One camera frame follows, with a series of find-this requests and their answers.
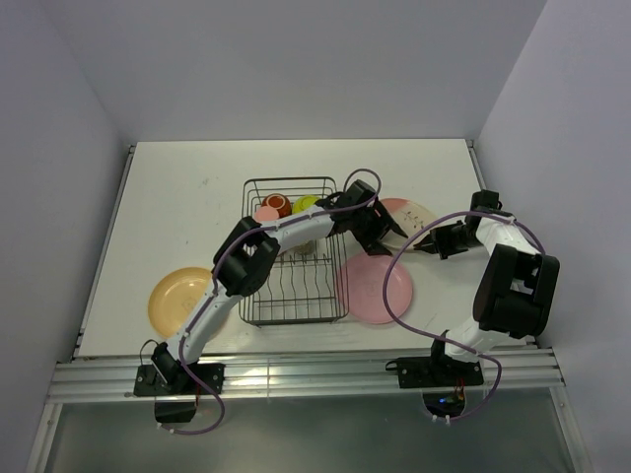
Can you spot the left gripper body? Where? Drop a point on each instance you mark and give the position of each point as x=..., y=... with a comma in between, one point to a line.
x=367, y=226

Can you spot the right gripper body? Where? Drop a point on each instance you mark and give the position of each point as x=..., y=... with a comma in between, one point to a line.
x=450, y=239

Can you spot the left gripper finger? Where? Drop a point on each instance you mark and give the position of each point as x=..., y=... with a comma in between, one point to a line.
x=391, y=225
x=375, y=248

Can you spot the pink cream floral plate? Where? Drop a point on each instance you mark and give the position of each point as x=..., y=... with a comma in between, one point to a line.
x=411, y=218

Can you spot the pink plastic plate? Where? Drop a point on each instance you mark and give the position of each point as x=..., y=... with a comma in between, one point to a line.
x=360, y=288

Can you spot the yellow-green bowl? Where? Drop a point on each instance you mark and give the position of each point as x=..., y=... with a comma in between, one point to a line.
x=303, y=203

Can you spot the small speckled ceramic cup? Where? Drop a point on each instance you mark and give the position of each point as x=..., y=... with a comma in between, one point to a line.
x=305, y=248

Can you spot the dark red teacup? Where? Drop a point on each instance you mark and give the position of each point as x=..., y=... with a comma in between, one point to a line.
x=280, y=203

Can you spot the pink plastic cup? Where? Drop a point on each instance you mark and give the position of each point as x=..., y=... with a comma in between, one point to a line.
x=266, y=214

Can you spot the orange plastic plate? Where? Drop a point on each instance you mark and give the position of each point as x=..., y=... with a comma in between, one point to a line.
x=175, y=297

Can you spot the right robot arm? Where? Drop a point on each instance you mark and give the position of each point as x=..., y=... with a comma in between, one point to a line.
x=515, y=294

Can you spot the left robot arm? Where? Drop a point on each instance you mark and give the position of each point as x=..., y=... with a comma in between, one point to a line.
x=244, y=261

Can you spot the wire dish rack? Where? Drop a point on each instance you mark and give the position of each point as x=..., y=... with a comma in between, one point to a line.
x=300, y=288

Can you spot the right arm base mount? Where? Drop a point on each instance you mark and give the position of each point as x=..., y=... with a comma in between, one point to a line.
x=442, y=381

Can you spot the aluminium frame rail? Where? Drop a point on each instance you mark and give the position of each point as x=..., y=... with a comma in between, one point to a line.
x=292, y=375

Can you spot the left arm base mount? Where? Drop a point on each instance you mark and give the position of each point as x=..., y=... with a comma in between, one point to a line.
x=176, y=404

